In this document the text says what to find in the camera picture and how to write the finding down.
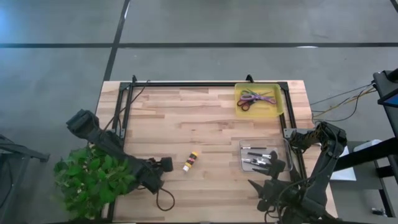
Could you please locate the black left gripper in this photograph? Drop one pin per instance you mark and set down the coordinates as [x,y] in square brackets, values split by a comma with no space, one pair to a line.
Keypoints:
[150,175]

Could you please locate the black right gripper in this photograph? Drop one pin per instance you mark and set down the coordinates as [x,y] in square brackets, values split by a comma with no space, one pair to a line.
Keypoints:
[273,193]

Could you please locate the yellow striped paint bottle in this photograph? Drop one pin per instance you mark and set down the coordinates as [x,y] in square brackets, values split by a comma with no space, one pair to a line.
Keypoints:
[190,161]

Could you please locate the red and black scissors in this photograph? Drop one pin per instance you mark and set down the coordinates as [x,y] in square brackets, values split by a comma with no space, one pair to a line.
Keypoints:
[245,100]

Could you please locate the purple scissors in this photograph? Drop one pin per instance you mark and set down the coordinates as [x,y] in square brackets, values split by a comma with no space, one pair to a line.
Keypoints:
[258,98]

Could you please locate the green scissors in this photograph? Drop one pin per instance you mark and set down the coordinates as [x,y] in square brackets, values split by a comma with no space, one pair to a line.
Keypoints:
[248,92]

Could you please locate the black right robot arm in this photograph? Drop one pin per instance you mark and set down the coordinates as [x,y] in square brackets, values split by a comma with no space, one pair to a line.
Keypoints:
[323,174]

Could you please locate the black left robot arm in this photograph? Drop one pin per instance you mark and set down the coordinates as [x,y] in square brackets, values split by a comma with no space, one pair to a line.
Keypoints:
[109,143]

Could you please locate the clear plastic bin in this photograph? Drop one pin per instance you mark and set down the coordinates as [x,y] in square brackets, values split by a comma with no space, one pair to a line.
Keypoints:
[261,143]

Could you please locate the grey metal mounting plate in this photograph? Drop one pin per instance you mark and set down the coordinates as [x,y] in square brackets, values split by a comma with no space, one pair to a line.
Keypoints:
[289,132]

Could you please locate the green potted plant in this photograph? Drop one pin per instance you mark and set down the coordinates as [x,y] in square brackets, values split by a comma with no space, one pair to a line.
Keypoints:
[93,180]

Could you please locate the yellow plastic bin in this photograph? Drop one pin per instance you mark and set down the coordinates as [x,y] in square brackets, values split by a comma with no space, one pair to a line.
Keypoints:
[267,110]

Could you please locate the white paper sheet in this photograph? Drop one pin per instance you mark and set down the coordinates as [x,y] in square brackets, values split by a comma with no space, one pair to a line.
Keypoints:
[345,174]

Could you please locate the black table stand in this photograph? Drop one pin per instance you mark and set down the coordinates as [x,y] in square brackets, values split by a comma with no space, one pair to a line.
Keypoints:
[28,153]
[367,154]

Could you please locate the white container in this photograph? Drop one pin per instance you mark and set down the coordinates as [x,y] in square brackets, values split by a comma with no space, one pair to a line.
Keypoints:
[368,144]

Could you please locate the small black device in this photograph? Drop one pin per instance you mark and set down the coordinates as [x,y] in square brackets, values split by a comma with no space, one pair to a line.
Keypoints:
[377,212]

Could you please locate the black monitor desk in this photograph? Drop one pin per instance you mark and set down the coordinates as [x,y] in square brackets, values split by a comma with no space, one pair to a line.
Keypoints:
[385,87]

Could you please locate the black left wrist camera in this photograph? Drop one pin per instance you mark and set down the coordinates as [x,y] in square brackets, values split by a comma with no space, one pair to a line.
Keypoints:
[166,164]

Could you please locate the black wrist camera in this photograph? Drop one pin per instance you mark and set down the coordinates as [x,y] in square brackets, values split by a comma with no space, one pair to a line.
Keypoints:
[276,165]
[166,164]

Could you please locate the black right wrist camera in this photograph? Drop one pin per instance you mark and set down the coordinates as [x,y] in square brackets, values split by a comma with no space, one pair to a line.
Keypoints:
[276,165]

